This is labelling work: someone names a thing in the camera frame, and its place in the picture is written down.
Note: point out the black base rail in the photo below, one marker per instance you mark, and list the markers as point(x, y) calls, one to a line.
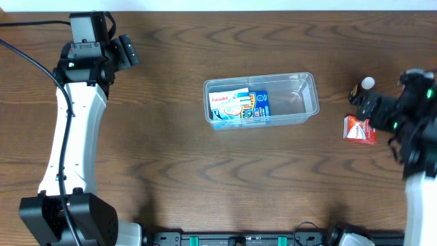
point(220, 239)

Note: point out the clear plastic container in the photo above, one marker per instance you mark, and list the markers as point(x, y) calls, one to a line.
point(292, 99)

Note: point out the red white medicine box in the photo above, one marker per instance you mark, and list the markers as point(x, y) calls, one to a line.
point(358, 131)

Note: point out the blue toothpaste box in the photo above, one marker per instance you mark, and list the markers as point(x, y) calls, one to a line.
point(258, 107)

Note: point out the white Panadol box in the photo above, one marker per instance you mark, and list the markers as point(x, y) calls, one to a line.
point(227, 99)

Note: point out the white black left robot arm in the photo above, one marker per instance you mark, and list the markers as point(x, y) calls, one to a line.
point(67, 209)

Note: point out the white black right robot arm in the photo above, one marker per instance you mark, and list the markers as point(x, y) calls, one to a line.
point(411, 119)

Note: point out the dark bottle white cap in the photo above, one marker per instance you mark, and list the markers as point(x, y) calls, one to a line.
point(360, 88)

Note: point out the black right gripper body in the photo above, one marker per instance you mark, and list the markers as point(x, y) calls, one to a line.
point(370, 107)

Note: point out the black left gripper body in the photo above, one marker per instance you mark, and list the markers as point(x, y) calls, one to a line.
point(126, 50)

